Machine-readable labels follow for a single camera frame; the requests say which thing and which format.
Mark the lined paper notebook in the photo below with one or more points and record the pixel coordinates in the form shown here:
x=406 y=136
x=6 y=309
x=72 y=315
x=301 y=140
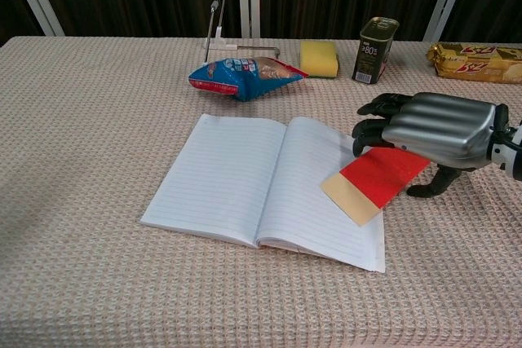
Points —
x=228 y=173

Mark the yellow sponge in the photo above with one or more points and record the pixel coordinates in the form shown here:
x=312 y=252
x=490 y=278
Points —
x=318 y=58

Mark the beige waffle tablecloth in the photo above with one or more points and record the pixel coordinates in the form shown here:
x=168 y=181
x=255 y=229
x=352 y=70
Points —
x=102 y=160

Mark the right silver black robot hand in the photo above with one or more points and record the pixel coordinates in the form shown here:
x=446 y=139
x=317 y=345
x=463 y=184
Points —
x=440 y=128

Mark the blue snack bag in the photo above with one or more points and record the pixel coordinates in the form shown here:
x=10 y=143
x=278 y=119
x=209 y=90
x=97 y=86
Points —
x=240 y=77

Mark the red and yellow bookmark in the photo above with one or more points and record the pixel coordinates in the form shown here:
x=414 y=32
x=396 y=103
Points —
x=379 y=177

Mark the gold biscuit pack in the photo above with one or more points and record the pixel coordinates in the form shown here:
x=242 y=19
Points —
x=477 y=62

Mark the olive green tin can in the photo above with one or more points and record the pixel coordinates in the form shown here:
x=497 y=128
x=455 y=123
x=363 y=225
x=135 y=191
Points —
x=373 y=54

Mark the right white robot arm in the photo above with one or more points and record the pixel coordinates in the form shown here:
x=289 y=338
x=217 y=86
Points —
x=510 y=156

